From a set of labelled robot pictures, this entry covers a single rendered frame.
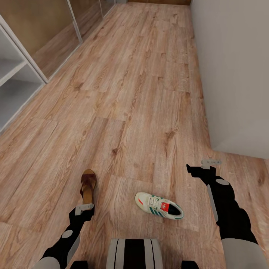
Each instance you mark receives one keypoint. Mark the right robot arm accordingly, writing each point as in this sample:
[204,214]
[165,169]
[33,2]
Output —
[240,246]

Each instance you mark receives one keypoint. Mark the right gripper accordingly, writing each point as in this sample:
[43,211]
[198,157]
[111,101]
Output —
[199,172]

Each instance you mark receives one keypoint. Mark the sandal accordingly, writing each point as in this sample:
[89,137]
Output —
[89,182]

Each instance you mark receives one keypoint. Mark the robot trunk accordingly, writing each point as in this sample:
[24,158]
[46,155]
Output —
[134,254]

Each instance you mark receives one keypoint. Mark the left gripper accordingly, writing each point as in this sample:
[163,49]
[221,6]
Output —
[84,217]

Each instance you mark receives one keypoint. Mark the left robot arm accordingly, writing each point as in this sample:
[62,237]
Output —
[62,252]

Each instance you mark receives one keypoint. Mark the gym shoe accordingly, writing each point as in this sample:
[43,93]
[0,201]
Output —
[158,206]

